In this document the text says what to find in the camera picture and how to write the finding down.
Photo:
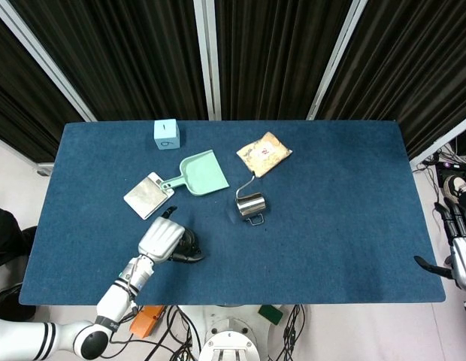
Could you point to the light blue numbered foam cube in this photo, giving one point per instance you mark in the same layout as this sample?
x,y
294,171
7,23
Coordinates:
x,y
166,133

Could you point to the silver digital kitchen scale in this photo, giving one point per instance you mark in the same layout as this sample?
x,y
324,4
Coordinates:
x,y
144,195

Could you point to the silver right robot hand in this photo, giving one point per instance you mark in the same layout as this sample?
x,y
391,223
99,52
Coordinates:
x,y
462,252

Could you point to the green box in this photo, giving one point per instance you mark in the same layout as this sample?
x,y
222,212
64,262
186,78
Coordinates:
x,y
270,314

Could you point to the stainless steel gooseneck pitcher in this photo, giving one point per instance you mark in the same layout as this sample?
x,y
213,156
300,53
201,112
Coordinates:
x,y
252,205

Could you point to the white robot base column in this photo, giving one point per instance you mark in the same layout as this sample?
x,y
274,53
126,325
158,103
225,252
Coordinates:
x,y
231,338

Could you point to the mint green plastic dustpan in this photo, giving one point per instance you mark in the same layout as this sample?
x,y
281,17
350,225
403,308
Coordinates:
x,y
203,173

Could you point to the black clothed person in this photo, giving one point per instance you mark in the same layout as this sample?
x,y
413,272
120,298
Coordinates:
x,y
9,240

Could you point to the white frame post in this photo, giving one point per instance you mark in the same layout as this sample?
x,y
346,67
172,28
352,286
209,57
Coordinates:
x,y
49,64
439,139
208,60
336,60

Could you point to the white and black sneaker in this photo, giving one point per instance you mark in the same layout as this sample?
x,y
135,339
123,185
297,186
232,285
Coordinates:
x,y
456,188

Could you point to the orange box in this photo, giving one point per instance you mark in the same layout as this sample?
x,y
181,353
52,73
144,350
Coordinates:
x,y
146,321

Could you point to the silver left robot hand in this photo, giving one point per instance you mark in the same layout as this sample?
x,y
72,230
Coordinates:
x,y
159,238

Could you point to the beige sealed food packet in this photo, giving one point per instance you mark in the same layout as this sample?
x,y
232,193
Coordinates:
x,y
265,152

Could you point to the blue table cloth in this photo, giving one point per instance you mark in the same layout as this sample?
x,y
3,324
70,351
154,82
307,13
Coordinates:
x,y
312,244

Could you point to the grey post foot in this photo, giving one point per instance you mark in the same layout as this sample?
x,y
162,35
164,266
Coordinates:
x,y
45,169

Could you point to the black cast iron kettle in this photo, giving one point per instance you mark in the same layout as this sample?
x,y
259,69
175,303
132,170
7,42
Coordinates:
x,y
188,243

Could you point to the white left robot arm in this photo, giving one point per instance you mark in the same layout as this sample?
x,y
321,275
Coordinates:
x,y
116,297

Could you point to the dark pleated curtain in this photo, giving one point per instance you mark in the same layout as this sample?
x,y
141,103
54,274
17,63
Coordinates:
x,y
124,56
19,120
417,56
274,56

